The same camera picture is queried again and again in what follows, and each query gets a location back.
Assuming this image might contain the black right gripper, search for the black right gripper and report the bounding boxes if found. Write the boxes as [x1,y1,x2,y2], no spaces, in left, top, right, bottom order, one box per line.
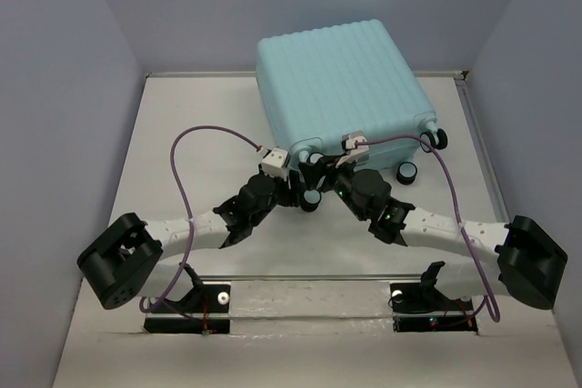
[296,153,368,222]

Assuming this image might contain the light blue suitcase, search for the light blue suitcase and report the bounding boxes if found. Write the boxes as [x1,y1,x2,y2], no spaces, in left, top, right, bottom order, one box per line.
[256,19,448,184]

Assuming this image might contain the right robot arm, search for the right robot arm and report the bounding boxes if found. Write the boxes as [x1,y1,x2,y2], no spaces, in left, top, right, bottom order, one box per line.
[302,154,567,310]

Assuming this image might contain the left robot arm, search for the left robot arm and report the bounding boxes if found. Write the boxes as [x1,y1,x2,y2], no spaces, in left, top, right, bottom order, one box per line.
[76,170,304,310]

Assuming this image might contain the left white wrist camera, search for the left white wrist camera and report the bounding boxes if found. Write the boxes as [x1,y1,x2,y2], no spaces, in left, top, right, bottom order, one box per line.
[258,147,290,180]

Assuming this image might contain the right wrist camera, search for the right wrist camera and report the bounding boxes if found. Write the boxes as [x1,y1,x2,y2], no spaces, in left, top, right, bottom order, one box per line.
[336,131,369,167]

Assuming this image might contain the metal rail on table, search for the metal rail on table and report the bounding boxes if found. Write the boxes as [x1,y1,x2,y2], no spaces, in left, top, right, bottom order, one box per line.
[201,274,421,282]

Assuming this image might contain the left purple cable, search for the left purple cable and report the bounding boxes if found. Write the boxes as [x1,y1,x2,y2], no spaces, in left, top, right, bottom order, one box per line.
[138,126,265,314]

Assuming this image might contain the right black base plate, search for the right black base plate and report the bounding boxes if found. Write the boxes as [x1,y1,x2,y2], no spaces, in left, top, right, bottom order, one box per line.
[387,283,478,333]

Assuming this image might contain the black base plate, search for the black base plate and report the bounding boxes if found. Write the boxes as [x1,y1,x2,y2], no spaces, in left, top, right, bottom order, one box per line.
[143,283,231,335]
[387,283,478,333]

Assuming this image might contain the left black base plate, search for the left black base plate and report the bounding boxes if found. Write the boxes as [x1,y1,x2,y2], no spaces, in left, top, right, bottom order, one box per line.
[143,283,231,335]

